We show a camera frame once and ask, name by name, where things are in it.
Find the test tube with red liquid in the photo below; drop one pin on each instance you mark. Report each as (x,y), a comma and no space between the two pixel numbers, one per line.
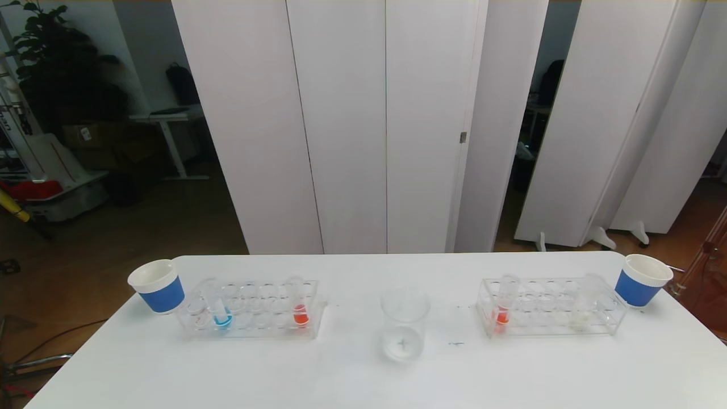
(501,318)
(300,315)

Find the test tube with blue liquid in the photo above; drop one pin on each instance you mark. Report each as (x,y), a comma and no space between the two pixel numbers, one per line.
(222,321)

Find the clear plastic test tube rack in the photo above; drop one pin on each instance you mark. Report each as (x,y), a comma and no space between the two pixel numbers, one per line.
(261,296)
(539,318)

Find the clear glass beaker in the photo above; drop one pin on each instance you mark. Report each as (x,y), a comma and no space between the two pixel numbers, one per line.
(404,346)

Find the test tube with pale liquid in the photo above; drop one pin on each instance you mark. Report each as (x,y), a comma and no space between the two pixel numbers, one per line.
(580,318)

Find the white folding partition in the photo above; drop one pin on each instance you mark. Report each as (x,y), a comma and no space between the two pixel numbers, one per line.
(596,113)
(341,113)

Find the black backpack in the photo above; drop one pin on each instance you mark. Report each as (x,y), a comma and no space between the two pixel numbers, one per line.
(182,85)

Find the white standing desk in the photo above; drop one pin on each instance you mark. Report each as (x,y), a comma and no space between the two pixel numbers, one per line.
(164,116)

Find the blue white paper cup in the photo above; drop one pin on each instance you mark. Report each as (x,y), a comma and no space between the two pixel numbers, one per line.
(162,292)
(636,287)

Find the black office chair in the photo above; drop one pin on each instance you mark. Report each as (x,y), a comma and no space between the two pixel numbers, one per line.
(550,79)

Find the brown cardboard box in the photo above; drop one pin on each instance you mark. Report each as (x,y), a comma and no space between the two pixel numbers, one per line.
(85,136)

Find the white machine base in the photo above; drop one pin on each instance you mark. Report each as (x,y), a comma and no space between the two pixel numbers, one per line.
(57,165)

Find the red box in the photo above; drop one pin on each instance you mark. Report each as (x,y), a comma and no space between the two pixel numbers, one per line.
(31,190)

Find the dark green potted plant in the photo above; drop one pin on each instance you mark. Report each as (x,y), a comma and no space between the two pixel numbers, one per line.
(57,74)

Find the black floor outlet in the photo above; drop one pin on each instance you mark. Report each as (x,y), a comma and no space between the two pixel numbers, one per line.
(8,266)

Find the metal chair frame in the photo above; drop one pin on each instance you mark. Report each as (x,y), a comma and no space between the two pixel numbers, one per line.
(34,363)

